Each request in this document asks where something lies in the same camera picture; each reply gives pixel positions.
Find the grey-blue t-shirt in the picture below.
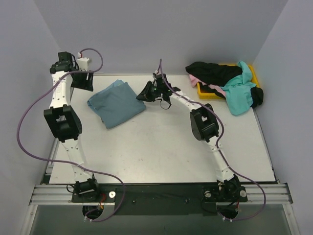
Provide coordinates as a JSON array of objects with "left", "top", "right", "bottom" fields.
[{"left": 87, "top": 80, "right": 146, "bottom": 129}]

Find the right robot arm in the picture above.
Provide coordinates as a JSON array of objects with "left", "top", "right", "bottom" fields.
[{"left": 136, "top": 72, "right": 246, "bottom": 200}]

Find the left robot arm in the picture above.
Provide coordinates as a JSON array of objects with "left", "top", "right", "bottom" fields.
[{"left": 44, "top": 51, "right": 101, "bottom": 202}]

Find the pink t-shirt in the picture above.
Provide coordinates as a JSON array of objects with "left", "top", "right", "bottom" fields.
[{"left": 189, "top": 74, "right": 225, "bottom": 98}]

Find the yellow plastic bin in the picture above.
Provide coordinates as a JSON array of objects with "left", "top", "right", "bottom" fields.
[{"left": 197, "top": 65, "right": 261, "bottom": 100}]

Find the black t-shirt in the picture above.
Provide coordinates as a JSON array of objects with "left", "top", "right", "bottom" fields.
[{"left": 185, "top": 61, "right": 264, "bottom": 108}]

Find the teal t-shirt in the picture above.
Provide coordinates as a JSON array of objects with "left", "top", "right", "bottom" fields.
[{"left": 222, "top": 61, "right": 256, "bottom": 116}]

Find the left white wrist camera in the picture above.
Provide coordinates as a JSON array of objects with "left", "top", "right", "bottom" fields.
[{"left": 76, "top": 57, "right": 92, "bottom": 71}]

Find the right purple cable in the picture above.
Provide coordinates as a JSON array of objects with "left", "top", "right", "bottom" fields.
[{"left": 157, "top": 58, "right": 267, "bottom": 222}]

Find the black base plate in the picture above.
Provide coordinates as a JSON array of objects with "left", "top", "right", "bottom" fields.
[{"left": 71, "top": 183, "right": 247, "bottom": 216}]

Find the aluminium front rail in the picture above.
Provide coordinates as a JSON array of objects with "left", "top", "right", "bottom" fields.
[{"left": 30, "top": 184, "right": 293, "bottom": 205}]

